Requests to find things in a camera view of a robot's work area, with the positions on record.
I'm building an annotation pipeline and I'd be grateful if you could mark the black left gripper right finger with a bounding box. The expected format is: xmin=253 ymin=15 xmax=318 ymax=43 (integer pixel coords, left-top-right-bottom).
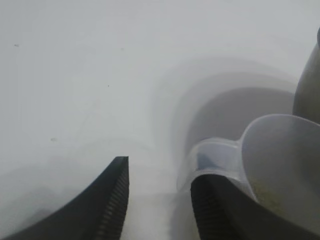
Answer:
xmin=191 ymin=174 xmax=320 ymax=240

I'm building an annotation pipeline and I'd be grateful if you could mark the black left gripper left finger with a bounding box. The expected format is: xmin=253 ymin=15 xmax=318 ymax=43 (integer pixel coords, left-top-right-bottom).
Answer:
xmin=4 ymin=156 xmax=130 ymax=240

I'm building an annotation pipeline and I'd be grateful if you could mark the translucent plastic measuring cup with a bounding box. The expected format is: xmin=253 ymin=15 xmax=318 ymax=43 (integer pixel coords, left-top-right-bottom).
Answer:
xmin=176 ymin=113 xmax=320 ymax=226

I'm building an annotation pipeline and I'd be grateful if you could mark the stainless steel mixing bowl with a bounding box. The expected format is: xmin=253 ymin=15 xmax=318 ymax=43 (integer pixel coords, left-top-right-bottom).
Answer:
xmin=292 ymin=24 xmax=320 ymax=125

